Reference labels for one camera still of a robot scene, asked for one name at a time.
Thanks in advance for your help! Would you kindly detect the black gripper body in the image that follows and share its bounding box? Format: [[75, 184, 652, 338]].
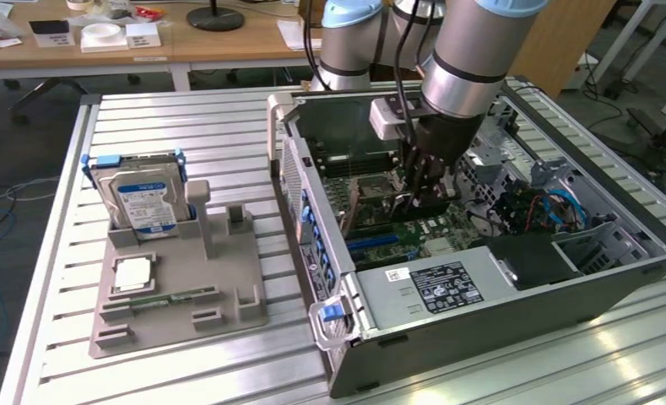
[[410, 111, 484, 168]]

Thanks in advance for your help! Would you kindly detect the graphics card with black fan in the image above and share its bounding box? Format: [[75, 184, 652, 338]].
[[341, 176, 453, 233]]

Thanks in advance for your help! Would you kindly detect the CPU socket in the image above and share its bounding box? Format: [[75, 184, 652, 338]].
[[354, 173, 405, 200]]

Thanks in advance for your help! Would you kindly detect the green motherboard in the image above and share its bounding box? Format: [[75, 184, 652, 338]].
[[309, 141, 501, 273]]

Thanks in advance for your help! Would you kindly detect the silver perforated drive cage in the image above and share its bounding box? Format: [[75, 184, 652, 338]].
[[460, 94, 540, 208]]

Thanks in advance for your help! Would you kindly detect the blue expansion slot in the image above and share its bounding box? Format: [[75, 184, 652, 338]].
[[346, 234, 402, 252]]

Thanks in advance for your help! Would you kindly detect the silver power supply unit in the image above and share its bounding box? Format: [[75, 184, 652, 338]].
[[354, 246, 524, 331]]

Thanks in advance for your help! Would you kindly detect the wooden cabinet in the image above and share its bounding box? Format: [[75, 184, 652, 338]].
[[506, 0, 620, 96]]

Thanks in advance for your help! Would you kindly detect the silver disk bay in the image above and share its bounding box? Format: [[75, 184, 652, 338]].
[[552, 217, 653, 276]]

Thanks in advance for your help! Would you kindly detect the dark grey open PC case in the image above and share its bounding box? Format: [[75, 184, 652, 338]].
[[267, 78, 666, 400]]

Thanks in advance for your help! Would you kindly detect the white paper stack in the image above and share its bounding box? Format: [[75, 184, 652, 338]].
[[275, 19, 325, 52]]

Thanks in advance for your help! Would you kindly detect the wooden desk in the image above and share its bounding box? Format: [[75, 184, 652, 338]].
[[0, 0, 484, 92]]

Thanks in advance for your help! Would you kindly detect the hard disk in blue carrier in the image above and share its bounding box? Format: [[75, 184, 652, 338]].
[[77, 149, 187, 242]]

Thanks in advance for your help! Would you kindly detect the black round lamp base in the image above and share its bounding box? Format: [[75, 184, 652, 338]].
[[185, 0, 247, 32]]

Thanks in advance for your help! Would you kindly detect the grey plastic parts rack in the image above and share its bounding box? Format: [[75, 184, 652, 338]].
[[87, 179, 271, 361]]

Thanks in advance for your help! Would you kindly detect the green RAM stick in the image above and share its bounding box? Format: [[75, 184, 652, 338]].
[[127, 289, 199, 311]]

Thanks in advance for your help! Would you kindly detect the silver CPU chip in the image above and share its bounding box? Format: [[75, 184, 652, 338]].
[[111, 260, 153, 293]]

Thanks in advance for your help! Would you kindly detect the white labelled box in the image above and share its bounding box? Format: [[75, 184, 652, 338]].
[[125, 23, 163, 50]]

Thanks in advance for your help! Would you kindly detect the red packet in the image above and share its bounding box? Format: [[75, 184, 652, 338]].
[[133, 4, 163, 23]]

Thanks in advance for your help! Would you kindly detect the white flat box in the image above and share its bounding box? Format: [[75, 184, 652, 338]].
[[79, 33, 131, 54]]

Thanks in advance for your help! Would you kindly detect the dark object in plastic wrap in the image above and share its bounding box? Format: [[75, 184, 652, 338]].
[[93, 6, 134, 23]]

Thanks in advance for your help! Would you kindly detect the white box with black lid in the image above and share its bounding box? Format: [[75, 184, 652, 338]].
[[27, 19, 77, 49]]

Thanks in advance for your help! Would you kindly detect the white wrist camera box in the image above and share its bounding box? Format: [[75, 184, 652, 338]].
[[369, 94, 431, 143]]

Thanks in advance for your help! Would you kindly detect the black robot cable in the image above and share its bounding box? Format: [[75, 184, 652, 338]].
[[302, 0, 423, 143]]

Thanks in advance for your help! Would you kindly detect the blue wire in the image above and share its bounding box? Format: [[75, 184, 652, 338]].
[[537, 189, 589, 231]]

